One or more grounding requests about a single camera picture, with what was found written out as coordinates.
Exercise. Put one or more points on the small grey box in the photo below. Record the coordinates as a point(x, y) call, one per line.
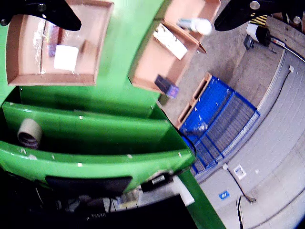
point(248, 43)

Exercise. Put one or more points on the dark blue carton box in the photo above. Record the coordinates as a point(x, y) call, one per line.
point(166, 87)

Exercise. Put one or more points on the green metal frame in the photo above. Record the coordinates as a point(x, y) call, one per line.
point(95, 126)

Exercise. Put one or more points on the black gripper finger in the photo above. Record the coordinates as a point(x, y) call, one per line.
point(240, 13)
point(54, 12)

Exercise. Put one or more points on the shallow cardboard tray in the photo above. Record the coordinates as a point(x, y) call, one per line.
point(90, 47)

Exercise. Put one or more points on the wooden pallet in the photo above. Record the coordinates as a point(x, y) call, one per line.
point(201, 86)

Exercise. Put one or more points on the yellow black striped bumper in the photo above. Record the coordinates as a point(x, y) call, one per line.
point(258, 19)

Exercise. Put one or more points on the tall white carton box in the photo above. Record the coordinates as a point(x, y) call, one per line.
point(66, 57)

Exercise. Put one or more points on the red holographic carton box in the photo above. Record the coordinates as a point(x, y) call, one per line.
point(51, 47)

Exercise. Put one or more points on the open cardboard box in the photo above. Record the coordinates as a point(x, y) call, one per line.
point(152, 64)
point(190, 9)

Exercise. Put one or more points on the white bottle with teal label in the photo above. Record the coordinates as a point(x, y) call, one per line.
point(197, 25)

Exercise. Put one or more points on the beige tape roll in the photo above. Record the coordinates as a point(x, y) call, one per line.
point(29, 132)

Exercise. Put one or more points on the white hand cream box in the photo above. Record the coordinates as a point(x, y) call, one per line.
point(170, 41)

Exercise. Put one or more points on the black device with label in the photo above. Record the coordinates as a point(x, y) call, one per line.
point(157, 181)

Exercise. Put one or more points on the metal rod with red grip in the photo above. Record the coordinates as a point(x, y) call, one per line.
point(278, 42)

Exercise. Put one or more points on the white rectangular block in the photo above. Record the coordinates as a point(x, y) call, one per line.
point(184, 192)

